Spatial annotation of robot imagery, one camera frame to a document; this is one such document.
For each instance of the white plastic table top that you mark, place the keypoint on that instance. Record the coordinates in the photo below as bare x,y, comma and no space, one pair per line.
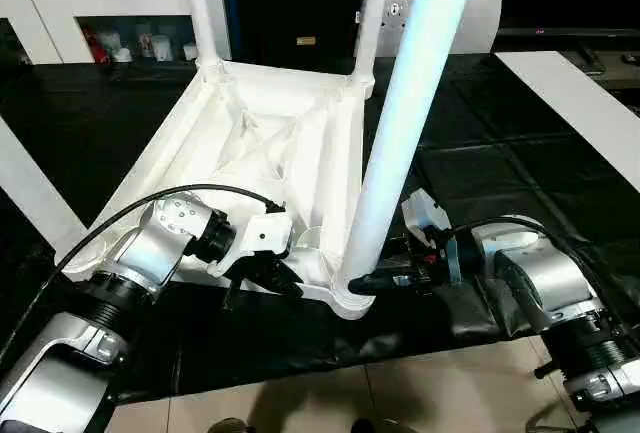
240,128

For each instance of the white plastic table leg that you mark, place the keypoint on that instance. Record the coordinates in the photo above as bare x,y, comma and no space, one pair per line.
372,18
202,8
410,103
35,183

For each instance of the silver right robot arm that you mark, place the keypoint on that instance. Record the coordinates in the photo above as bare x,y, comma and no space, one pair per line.
550,283

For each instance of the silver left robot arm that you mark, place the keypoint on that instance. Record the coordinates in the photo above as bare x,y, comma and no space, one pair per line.
140,253

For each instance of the dark round robot part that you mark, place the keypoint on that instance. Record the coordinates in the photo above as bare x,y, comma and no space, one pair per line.
375,427

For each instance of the black metal stand leg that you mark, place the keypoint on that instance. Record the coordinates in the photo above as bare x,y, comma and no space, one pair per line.
545,369

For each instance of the white flat panel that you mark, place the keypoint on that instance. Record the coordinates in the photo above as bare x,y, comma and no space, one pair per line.
575,103

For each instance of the gold sofa label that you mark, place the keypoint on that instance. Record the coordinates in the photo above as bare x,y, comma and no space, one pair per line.
307,40

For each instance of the black work mat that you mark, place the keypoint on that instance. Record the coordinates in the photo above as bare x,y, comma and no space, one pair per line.
75,118

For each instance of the grey printed cushion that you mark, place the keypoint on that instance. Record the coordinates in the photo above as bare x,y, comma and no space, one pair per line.
480,13

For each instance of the white glass-door cabinet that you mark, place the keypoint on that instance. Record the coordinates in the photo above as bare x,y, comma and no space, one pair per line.
75,8

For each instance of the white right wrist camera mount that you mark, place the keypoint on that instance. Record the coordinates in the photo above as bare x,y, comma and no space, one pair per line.
425,210

